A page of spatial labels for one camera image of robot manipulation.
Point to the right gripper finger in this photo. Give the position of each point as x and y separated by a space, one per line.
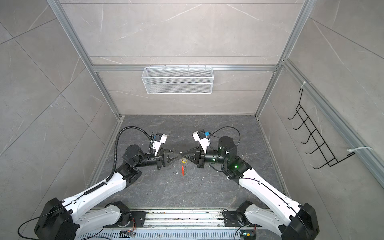
189 159
190 152

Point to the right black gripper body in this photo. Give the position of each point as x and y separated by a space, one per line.
202 159

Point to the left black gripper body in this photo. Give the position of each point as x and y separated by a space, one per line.
158 159

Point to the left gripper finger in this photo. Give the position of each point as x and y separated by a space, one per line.
171 154
167 161

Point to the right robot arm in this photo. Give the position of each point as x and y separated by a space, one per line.
285 217

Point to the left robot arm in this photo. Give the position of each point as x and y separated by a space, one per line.
70 218

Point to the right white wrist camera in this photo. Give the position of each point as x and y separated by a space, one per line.
201 136

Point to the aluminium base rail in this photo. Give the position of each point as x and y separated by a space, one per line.
190 225

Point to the white wire mesh basket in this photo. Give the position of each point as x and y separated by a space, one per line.
178 80

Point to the black wire hook rack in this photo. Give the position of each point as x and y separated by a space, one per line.
315 136

